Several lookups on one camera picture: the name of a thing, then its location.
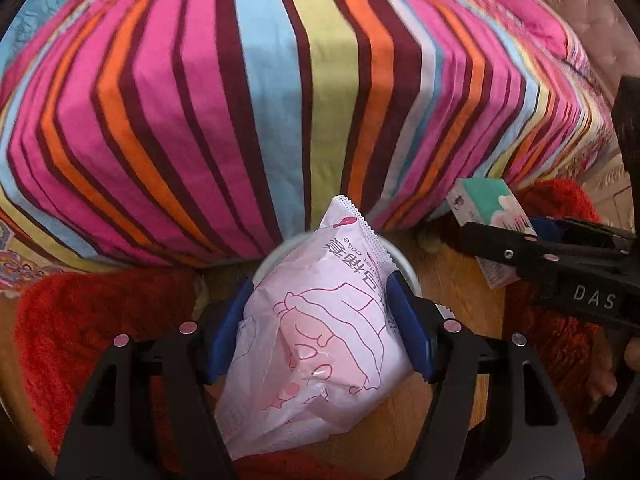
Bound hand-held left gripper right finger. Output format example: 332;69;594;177
384;269;586;480

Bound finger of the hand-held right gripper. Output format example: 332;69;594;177
460;221;562;287
529;216;637;254

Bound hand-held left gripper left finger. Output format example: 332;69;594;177
55;276;257;480

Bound teal white tissue packet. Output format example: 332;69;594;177
446;177;538;291

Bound white mesh wastebasket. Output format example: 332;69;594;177
252;227;423;306

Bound white pink printed packet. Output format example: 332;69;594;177
215;195;417;461

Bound person's right hand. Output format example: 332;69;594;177
589;354;619;402

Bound round wooden stool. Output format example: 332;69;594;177
192;230;526;480

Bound red fluffy cloth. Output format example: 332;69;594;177
14;179;618;471

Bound patterned bed sheet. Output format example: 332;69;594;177
0;130;618;303

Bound beige quilted headboard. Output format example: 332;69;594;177
515;0;640;108

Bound striped colourful bed cover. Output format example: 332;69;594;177
0;0;613;271

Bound light blue crumpled cloth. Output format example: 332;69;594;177
0;0;103;78

